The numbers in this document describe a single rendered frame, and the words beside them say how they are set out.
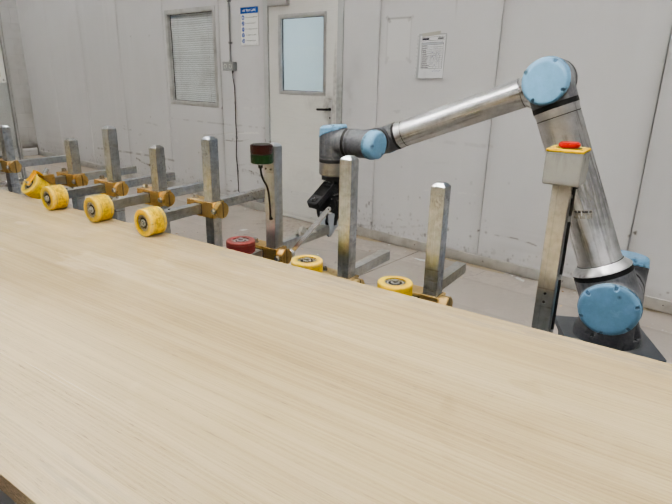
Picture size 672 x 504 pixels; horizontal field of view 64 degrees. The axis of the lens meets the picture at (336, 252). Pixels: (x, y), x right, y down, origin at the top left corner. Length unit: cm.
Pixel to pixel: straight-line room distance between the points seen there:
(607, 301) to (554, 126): 47
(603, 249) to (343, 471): 104
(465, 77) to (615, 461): 353
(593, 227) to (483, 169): 258
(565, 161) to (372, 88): 350
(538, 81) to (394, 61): 299
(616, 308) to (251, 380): 101
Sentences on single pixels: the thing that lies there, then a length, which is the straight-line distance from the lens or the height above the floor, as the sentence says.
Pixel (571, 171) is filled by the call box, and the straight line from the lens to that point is 113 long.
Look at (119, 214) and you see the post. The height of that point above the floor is 85.
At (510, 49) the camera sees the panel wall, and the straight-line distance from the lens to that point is 397.
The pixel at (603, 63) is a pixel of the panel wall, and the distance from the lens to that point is 377.
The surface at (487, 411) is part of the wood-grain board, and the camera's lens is 81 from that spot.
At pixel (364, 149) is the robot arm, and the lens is 170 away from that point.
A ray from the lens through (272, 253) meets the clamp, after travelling 155.
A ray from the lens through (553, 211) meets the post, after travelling 117.
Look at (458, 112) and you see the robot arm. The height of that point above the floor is 125.
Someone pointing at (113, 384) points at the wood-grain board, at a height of 90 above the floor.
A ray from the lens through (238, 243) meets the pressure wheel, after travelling 148.
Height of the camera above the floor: 134
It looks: 18 degrees down
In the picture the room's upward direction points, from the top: 1 degrees clockwise
